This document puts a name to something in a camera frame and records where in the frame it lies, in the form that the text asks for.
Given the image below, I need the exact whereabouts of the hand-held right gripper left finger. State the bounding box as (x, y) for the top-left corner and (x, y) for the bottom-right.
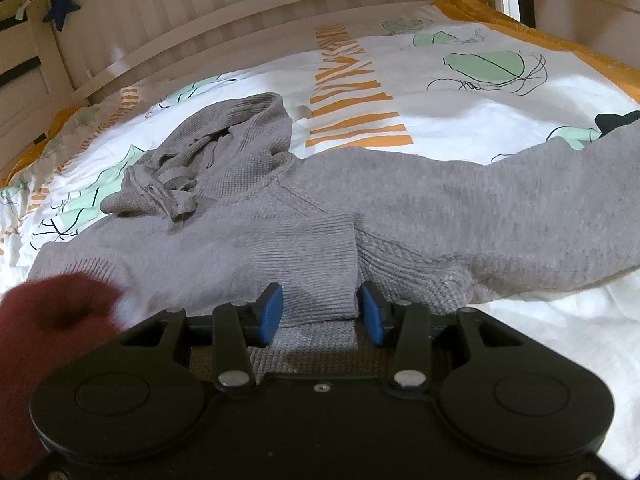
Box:
(117, 282), (284, 394)

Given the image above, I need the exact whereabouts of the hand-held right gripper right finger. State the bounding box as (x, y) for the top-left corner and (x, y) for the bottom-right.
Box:
(360, 280), (507, 394)

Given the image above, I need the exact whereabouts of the grey knitted hooded sweater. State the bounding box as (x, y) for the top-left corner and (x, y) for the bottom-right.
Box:
(27, 92), (640, 376)

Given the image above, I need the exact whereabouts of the person's left forearm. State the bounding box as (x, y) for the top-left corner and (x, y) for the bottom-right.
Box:
(0, 271), (126, 480)

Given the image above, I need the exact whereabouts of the dark cloth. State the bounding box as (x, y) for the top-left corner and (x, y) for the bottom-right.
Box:
(594, 110), (640, 135)

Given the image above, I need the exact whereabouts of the window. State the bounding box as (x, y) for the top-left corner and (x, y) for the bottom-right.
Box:
(500, 0), (537, 28)

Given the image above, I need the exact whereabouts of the blue star decoration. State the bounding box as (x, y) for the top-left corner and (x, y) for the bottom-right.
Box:
(42, 0), (82, 26)

